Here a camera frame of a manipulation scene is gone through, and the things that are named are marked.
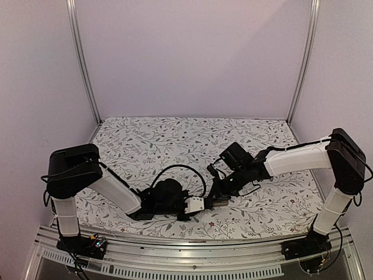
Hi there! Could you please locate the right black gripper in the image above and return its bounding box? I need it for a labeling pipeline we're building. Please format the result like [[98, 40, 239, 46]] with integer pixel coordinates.
[[206, 166, 249, 202]]

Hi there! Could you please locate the white remote control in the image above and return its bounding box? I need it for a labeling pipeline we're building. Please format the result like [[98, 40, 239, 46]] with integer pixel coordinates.
[[212, 199, 229, 208]]

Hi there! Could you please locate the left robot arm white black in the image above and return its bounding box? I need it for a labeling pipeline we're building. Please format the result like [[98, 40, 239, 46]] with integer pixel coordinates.
[[42, 143, 191, 253]]

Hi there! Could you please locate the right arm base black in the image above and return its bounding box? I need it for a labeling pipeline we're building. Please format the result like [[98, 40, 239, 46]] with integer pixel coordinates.
[[281, 229, 332, 260]]

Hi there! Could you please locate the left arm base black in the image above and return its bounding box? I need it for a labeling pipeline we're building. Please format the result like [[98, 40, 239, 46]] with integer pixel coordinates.
[[57, 232, 107, 260]]

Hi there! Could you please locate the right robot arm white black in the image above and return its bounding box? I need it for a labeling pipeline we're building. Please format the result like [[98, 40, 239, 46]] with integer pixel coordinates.
[[207, 128, 371, 254]]

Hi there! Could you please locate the floral patterned table mat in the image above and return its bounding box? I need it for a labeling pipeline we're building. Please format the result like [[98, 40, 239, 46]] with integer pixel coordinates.
[[76, 117, 323, 240]]

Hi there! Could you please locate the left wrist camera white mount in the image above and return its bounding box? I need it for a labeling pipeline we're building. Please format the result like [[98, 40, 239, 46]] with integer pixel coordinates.
[[184, 196, 213, 214]]

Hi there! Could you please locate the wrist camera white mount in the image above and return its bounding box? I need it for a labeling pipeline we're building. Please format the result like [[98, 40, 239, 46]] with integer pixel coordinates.
[[206, 164, 227, 180], [184, 196, 213, 214]]

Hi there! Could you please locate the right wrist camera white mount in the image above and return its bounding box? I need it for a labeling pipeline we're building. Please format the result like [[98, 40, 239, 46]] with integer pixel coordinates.
[[206, 164, 227, 180]]

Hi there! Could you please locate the left black camera cable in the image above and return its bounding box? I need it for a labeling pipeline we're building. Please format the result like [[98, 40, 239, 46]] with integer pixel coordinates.
[[150, 164, 206, 199]]

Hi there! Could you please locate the front aluminium rail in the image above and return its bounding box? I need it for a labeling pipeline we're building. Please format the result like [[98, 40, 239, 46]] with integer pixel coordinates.
[[23, 226, 368, 279]]

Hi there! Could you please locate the right aluminium frame post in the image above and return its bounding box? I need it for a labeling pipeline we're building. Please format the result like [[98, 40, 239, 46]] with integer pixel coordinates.
[[286, 0, 321, 126]]

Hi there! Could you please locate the aluminium frame post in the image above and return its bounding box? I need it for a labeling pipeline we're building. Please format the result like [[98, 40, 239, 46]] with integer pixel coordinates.
[[286, 0, 321, 126], [66, 0, 102, 126]]

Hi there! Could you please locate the left aluminium frame post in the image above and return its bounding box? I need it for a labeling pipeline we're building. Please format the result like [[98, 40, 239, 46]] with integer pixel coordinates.
[[66, 0, 102, 126]]

